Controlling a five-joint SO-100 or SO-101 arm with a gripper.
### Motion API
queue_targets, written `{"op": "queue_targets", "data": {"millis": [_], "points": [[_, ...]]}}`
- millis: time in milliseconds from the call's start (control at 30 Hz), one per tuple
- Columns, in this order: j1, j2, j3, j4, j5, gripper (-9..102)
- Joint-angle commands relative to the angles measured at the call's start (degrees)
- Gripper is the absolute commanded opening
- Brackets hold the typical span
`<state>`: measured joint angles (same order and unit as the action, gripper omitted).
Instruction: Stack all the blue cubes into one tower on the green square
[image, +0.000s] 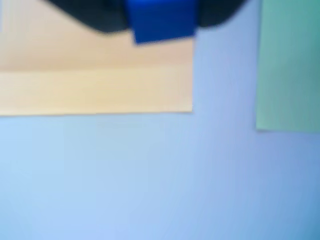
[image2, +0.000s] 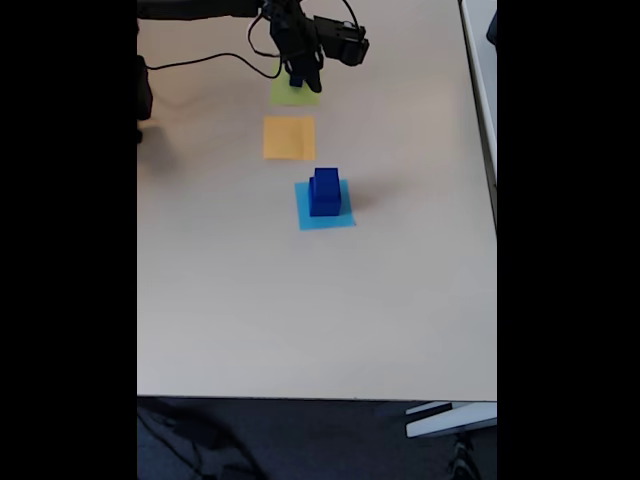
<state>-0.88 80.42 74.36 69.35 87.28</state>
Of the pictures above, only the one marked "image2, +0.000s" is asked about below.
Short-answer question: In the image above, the green paper square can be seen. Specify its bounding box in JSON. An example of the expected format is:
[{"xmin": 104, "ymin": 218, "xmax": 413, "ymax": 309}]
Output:
[{"xmin": 269, "ymin": 62, "xmax": 322, "ymax": 108}]

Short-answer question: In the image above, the orange paper square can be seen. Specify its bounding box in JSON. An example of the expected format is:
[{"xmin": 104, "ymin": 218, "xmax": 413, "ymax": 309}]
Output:
[{"xmin": 262, "ymin": 115, "xmax": 317, "ymax": 162}]

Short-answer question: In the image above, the light blue paper square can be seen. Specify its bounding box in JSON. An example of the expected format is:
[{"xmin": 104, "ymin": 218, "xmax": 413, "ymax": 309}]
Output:
[{"xmin": 294, "ymin": 180, "xmax": 357, "ymax": 232}]

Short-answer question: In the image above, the large blue cube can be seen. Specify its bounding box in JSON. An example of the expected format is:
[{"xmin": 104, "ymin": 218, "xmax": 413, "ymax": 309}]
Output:
[{"xmin": 313, "ymin": 167, "xmax": 341, "ymax": 201}]

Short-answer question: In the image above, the largest blue cube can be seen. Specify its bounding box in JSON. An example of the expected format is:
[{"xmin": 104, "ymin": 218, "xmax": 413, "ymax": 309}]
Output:
[{"xmin": 308, "ymin": 178, "xmax": 351, "ymax": 219}]

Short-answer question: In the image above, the white side desk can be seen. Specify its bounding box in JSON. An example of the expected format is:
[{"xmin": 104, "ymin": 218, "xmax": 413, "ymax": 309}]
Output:
[{"xmin": 458, "ymin": 0, "xmax": 498, "ymax": 231}]

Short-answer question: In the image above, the white table foot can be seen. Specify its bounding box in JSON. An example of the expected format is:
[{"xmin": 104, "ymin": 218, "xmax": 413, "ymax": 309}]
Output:
[{"xmin": 404, "ymin": 400, "xmax": 498, "ymax": 440}]

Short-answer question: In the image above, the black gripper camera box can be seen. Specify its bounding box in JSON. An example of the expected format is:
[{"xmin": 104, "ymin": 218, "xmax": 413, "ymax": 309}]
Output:
[{"xmin": 313, "ymin": 15, "xmax": 372, "ymax": 67}]

